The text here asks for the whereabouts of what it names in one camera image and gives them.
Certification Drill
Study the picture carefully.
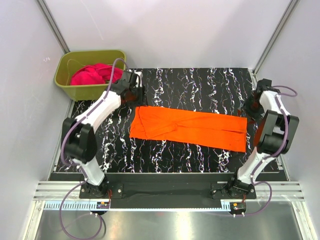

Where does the olive green plastic bin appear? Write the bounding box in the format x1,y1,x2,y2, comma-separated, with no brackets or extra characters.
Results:
54,50,126,102

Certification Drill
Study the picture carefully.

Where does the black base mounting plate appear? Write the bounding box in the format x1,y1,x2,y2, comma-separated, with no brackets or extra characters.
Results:
48,171,288,210

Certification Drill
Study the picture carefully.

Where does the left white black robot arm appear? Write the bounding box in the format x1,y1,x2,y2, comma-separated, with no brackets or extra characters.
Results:
60,70,146,198

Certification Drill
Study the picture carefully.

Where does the orange connector box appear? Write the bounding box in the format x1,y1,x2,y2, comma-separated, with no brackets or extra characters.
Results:
96,201,110,209
232,202,247,211

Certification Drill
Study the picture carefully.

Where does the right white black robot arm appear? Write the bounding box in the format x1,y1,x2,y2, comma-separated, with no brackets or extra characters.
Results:
223,78,300,199

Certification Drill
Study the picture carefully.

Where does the right orange connector box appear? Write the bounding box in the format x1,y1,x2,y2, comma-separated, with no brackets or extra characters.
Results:
232,202,247,211

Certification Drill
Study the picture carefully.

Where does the left orange connector box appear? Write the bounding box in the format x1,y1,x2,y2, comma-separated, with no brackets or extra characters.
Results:
96,201,110,209

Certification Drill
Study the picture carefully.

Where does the aluminium frame rail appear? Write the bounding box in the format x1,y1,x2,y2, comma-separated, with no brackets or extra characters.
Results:
33,181,305,212

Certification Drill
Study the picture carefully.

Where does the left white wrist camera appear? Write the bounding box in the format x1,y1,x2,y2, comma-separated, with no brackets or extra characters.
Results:
134,71,143,85

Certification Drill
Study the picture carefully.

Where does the magenta pink t shirt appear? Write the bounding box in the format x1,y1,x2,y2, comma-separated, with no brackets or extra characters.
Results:
70,63,112,86

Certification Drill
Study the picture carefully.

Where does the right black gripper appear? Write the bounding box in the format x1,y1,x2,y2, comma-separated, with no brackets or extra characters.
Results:
236,95,264,125

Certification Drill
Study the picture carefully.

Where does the orange t shirt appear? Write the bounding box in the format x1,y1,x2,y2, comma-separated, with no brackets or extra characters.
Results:
129,106,247,153

